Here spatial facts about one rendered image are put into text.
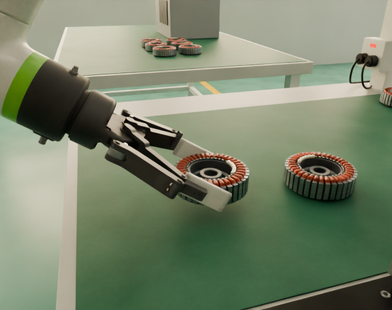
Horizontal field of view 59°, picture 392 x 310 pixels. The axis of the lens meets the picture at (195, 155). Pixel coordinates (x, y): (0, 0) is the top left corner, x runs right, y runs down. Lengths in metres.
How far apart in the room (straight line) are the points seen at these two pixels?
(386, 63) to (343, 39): 4.61
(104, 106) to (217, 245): 0.23
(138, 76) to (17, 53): 0.95
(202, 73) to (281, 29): 3.82
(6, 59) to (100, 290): 0.28
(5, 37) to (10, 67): 0.03
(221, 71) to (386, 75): 0.60
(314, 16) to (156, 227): 5.09
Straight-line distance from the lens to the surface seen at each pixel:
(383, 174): 0.69
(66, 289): 0.43
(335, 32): 5.70
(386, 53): 1.20
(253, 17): 4.99
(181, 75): 1.42
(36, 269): 1.64
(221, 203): 0.47
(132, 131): 0.46
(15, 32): 0.47
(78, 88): 0.45
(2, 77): 0.45
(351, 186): 0.58
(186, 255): 0.44
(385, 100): 1.10
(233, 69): 1.48
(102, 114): 0.45
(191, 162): 0.53
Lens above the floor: 1.05
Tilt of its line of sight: 26 degrees down
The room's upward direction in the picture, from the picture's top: straight up
